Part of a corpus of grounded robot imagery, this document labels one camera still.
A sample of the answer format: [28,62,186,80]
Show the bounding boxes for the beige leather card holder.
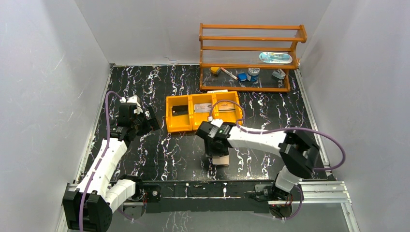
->
[212,155,230,166]

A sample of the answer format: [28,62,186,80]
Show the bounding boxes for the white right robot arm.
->
[195,120,320,201]

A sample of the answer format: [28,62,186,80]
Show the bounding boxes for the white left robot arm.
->
[62,102,160,232]

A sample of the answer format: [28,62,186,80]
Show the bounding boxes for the black card in bin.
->
[171,105,189,116]

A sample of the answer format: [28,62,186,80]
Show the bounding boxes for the brown card in bin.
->
[217,101,235,112]

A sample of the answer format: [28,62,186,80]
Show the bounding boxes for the silver card in bin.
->
[194,103,212,113]

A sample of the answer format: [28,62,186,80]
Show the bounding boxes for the right orange bin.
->
[212,91,243,123]

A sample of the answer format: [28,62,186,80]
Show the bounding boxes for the orange bin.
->
[191,93,215,131]
[166,95,193,133]
[212,91,243,123]

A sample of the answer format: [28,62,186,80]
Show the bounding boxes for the left orange bin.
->
[166,95,193,133]

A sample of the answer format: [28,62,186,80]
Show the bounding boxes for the middle orange bin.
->
[191,93,215,131]

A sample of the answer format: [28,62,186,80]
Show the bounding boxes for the white marker pen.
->
[220,67,238,80]

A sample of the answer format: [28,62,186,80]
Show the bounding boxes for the blue small box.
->
[237,72,248,82]

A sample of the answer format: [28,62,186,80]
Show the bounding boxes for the yellow sponge block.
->
[210,67,221,76]

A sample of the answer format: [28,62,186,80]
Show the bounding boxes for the blue white tape roll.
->
[247,68,261,82]

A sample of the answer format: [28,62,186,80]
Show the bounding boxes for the orange wooden shelf rack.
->
[199,24,308,92]

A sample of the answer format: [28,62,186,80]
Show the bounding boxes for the blue packaged item on shelf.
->
[259,52,293,64]

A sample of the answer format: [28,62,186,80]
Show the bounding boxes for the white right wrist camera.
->
[207,116,224,128]

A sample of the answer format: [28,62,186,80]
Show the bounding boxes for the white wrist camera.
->
[119,95,143,115]
[207,116,224,128]

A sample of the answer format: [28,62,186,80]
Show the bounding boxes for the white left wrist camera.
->
[119,95,143,115]

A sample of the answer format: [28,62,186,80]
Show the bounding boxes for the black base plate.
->
[141,180,305,215]

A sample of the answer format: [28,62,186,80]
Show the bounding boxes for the aluminium frame rail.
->
[57,181,351,232]

